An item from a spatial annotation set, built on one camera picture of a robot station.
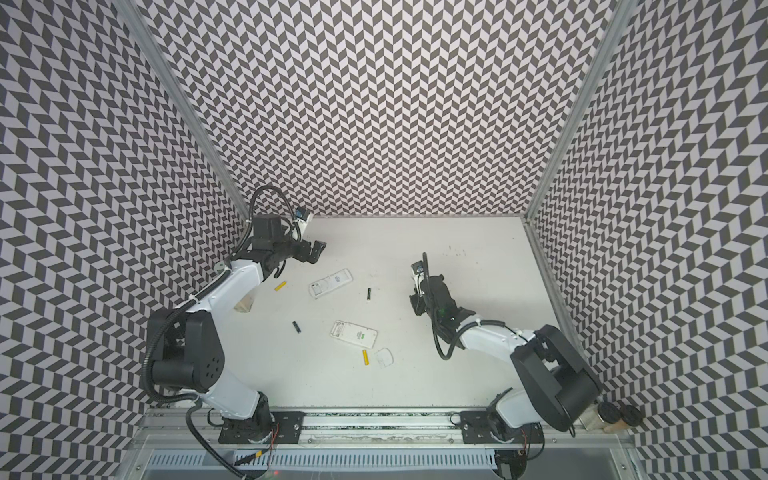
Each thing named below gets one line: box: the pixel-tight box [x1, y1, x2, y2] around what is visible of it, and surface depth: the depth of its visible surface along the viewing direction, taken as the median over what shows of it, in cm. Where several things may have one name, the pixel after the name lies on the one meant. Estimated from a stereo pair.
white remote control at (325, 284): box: [308, 269, 354, 298], surface depth 101 cm
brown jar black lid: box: [603, 405, 642, 433], surface depth 70 cm
